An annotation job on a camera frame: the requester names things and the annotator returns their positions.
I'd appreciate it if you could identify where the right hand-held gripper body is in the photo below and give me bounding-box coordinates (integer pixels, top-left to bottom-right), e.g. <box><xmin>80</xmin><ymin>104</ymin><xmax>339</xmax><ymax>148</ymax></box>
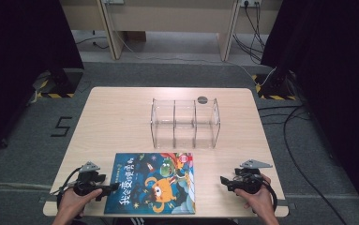
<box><xmin>233</xmin><ymin>158</ymin><xmax>274</xmax><ymax>195</ymax></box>

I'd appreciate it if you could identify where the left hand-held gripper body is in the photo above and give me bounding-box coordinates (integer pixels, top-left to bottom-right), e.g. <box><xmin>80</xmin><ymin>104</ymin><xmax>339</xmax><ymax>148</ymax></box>
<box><xmin>73</xmin><ymin>160</ymin><xmax>112</xmax><ymax>198</ymax></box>

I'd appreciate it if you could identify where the colourful children's picture book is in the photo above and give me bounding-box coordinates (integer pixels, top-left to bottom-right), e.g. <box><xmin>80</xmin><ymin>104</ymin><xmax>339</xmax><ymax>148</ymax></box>
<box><xmin>103</xmin><ymin>152</ymin><xmax>197</xmax><ymax>216</ymax></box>

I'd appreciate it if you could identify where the clear acrylic divided organizer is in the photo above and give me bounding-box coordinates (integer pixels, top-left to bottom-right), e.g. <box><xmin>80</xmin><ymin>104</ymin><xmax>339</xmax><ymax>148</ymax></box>
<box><xmin>150</xmin><ymin>97</ymin><xmax>222</xmax><ymax>150</ymax></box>

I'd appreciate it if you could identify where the person's right hand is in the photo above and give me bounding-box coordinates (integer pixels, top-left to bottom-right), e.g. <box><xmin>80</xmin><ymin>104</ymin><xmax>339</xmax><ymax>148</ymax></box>
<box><xmin>234</xmin><ymin>173</ymin><xmax>277</xmax><ymax>218</ymax></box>

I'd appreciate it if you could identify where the person's left hand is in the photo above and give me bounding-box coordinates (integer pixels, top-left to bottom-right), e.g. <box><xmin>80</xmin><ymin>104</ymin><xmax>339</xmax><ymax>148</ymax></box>
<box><xmin>57</xmin><ymin>187</ymin><xmax>104</xmax><ymax>220</ymax></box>

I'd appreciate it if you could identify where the person's dark striped clothing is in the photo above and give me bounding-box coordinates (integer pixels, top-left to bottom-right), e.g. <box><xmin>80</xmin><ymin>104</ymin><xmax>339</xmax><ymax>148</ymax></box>
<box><xmin>98</xmin><ymin>216</ymin><xmax>241</xmax><ymax>225</ymax></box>

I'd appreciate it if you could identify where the black stand base hazard tape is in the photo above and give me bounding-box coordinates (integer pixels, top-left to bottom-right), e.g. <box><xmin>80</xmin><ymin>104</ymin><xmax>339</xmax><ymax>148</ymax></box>
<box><xmin>251</xmin><ymin>67</ymin><xmax>297</xmax><ymax>101</ymax></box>
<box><xmin>32</xmin><ymin>67</ymin><xmax>84</xmax><ymax>99</ymax></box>

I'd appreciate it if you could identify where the black curtain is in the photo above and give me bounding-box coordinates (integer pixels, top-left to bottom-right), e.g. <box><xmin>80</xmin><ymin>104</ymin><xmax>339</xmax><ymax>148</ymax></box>
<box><xmin>0</xmin><ymin>0</ymin><xmax>85</xmax><ymax>160</ymax></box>
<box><xmin>261</xmin><ymin>0</ymin><xmax>359</xmax><ymax>217</ymax></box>

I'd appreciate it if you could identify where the beige wooden desk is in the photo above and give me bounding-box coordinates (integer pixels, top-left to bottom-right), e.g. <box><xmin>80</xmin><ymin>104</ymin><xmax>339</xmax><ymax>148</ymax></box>
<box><xmin>59</xmin><ymin>0</ymin><xmax>284</xmax><ymax>62</ymax></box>

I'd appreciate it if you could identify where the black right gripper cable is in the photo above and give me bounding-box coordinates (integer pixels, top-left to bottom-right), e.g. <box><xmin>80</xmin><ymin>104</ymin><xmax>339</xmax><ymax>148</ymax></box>
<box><xmin>261</xmin><ymin>178</ymin><xmax>278</xmax><ymax>212</ymax></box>

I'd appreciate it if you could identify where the long black floor cable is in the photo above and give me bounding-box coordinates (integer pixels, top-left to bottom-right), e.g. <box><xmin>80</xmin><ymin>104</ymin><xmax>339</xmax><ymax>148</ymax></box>
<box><xmin>257</xmin><ymin>104</ymin><xmax>350</xmax><ymax>225</ymax></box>

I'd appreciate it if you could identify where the short black floor cable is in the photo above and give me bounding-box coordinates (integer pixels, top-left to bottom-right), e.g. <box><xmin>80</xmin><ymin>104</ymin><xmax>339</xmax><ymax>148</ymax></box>
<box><xmin>75</xmin><ymin>29</ymin><xmax>110</xmax><ymax>51</ymax></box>

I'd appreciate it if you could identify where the bundle of black hanging cables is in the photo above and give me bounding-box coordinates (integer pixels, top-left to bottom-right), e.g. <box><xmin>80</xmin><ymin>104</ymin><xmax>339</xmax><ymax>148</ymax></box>
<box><xmin>232</xmin><ymin>2</ymin><xmax>267</xmax><ymax>63</ymax></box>

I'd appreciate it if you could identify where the white wall power socket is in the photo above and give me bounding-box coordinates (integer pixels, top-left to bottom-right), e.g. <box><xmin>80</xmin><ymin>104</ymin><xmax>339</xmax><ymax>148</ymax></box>
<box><xmin>240</xmin><ymin>0</ymin><xmax>262</xmax><ymax>8</ymax></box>

